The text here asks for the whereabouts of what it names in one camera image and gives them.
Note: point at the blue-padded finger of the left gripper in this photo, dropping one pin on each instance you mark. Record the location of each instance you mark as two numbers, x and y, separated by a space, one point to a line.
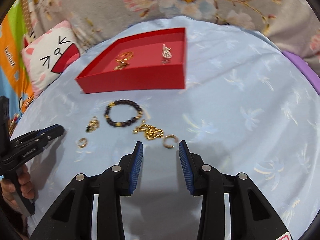
16 157
50 133

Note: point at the red shallow jewelry tray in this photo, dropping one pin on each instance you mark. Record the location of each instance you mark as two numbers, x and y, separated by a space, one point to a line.
158 62

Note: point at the person's left hand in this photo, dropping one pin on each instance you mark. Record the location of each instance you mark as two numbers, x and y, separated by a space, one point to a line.
25 185

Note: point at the grey floral fleece blanket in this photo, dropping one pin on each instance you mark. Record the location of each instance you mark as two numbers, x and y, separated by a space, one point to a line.
290 24

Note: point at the white pink cat face pillow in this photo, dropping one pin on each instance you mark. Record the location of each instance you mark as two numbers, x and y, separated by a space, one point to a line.
48 56

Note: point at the gold link wristwatch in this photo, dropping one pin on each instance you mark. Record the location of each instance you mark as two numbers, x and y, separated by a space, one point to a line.
121 65

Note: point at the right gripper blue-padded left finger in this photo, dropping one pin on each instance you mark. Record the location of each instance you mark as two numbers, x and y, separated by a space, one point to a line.
70 215

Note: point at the gold twisted bangle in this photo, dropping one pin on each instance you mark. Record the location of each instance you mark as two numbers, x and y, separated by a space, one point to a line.
124 56

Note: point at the light blue satin cloth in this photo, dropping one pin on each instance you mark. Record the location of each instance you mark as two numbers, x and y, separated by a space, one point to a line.
245 108

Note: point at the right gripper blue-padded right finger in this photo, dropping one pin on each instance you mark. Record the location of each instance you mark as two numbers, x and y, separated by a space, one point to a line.
252 215

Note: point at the small rose gold hoop earring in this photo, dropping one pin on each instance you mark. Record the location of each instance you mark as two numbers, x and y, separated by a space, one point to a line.
82 143

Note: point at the purple flat object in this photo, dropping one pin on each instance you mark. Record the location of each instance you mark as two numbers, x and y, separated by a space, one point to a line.
305 69

